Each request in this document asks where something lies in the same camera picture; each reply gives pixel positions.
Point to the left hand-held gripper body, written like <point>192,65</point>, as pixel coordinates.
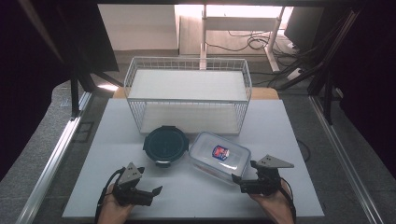
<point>129,179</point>

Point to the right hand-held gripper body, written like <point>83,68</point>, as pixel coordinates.
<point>267,183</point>

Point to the round dark teal lidded container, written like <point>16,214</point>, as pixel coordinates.
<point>165,145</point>

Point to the clear rectangular lidded container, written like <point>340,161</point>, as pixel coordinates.
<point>207,152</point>

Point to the person's right hand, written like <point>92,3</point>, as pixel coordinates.
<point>277,208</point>

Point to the person's left hand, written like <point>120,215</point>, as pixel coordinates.
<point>112,211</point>

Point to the white table mat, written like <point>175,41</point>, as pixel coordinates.
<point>102,174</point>

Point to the white power strip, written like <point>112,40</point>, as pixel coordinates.
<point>294,74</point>

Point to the black metal stand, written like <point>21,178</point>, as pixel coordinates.
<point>327,90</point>
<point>74,90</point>

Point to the white cabinet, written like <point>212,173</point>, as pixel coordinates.
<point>140,28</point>

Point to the dark monitor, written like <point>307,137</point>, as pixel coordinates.
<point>305,28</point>

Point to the aluminium rail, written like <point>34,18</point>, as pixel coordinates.
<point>342,155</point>
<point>49,168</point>

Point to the white desk frame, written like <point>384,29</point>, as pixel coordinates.
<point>239,23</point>

